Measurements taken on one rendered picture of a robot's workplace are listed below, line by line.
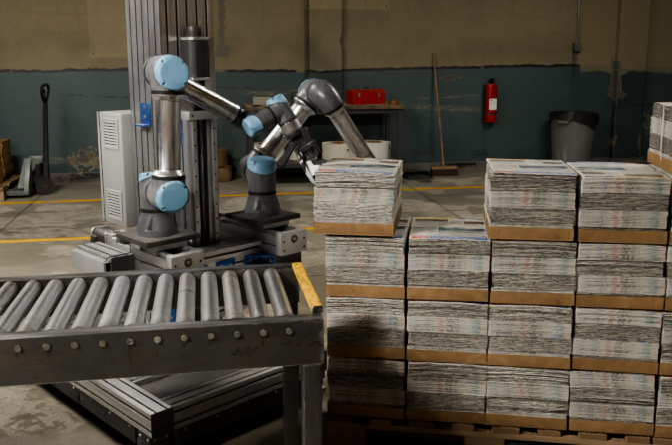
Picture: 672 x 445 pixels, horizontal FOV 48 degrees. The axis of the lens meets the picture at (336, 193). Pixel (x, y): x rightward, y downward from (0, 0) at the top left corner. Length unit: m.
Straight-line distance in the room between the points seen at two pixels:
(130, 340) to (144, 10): 1.51
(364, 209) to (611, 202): 0.83
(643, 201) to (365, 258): 0.96
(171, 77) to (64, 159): 6.82
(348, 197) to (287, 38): 6.66
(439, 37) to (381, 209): 7.07
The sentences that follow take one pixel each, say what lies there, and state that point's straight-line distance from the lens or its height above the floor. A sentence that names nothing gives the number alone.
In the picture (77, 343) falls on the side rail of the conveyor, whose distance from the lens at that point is 1.96.
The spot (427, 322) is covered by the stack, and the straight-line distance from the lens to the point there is 2.76.
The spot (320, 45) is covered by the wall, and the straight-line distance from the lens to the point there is 9.19.
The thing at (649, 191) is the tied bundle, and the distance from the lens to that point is 2.71.
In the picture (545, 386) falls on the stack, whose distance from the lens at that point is 2.86.
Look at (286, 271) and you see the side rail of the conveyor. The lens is 2.43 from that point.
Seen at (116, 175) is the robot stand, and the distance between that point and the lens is 3.26.
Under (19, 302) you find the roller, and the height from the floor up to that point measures 0.80.
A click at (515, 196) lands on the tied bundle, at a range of 2.65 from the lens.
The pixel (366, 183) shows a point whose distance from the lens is 2.63.
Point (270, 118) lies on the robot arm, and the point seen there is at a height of 1.23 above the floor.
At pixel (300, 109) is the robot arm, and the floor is 1.23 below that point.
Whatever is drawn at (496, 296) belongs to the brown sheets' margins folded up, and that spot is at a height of 0.63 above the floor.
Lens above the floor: 1.46
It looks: 10 degrees down
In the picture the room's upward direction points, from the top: straight up
